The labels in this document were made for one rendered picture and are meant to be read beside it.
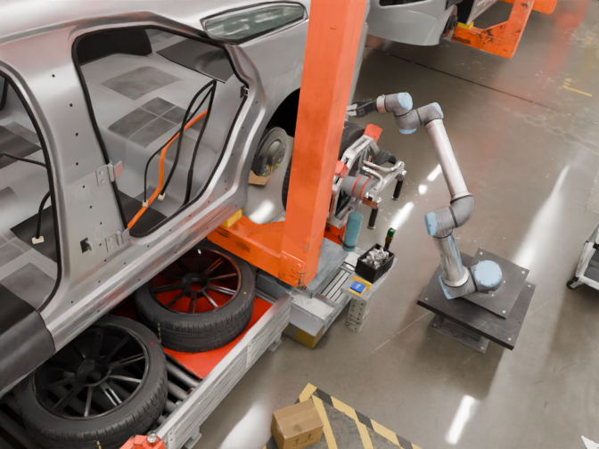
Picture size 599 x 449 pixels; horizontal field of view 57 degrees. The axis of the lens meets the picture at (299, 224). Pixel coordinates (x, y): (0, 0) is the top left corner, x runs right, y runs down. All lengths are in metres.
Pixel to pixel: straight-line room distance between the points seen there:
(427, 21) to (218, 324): 3.64
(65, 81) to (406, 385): 2.44
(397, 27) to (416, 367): 3.22
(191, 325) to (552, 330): 2.43
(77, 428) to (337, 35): 1.92
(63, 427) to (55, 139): 1.23
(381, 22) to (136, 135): 2.94
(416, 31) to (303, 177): 3.19
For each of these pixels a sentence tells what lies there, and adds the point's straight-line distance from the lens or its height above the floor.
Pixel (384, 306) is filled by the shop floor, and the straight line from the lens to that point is 3.76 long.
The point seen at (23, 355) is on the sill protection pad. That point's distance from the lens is 2.38.
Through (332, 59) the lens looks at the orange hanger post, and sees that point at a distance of 2.24.
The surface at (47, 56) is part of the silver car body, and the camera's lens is 2.06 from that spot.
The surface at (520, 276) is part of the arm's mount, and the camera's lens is 3.59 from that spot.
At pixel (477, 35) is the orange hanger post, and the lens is 6.53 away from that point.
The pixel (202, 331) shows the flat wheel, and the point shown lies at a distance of 2.90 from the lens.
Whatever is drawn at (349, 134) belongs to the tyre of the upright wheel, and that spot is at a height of 1.17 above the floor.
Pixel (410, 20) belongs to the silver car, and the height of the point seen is 1.01.
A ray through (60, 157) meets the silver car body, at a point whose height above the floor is 1.60.
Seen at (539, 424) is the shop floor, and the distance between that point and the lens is 3.60.
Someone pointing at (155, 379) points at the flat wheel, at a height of 0.50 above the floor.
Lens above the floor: 2.74
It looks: 40 degrees down
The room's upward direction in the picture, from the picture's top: 8 degrees clockwise
